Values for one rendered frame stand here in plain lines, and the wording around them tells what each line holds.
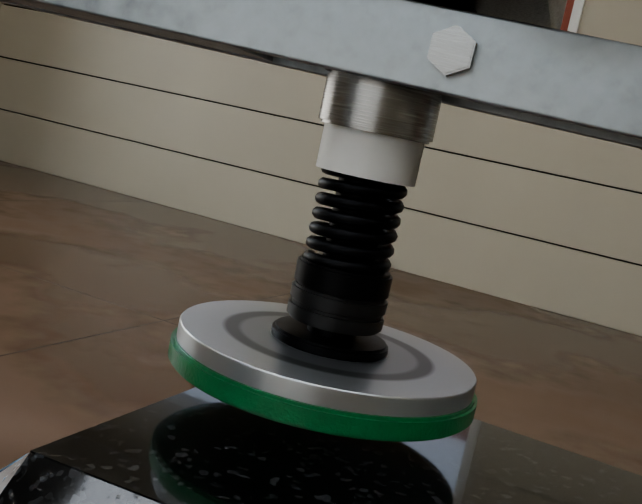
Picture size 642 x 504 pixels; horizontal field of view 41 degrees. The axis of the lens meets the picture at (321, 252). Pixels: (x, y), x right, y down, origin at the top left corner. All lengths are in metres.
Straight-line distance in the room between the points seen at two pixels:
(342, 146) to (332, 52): 0.06
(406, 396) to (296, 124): 6.81
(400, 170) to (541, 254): 6.12
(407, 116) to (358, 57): 0.05
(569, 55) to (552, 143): 6.15
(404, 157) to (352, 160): 0.03
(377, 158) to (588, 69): 0.14
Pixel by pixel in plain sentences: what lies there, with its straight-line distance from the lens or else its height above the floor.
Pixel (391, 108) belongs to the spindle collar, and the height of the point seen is 1.03.
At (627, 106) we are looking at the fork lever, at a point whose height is 1.06.
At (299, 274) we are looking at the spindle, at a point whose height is 0.91.
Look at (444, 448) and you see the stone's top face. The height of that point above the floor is 0.80.
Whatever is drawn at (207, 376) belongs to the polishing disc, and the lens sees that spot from 0.55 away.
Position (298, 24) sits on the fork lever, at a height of 1.07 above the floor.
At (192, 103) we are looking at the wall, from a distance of 7.82.
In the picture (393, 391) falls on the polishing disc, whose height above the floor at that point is 0.86.
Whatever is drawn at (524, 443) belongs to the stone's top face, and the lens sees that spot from 0.70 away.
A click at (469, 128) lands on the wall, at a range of 6.81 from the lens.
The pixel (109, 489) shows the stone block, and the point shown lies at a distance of 0.49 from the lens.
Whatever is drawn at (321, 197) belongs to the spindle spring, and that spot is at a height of 0.96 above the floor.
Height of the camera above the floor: 1.01
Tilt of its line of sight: 8 degrees down
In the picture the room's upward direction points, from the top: 12 degrees clockwise
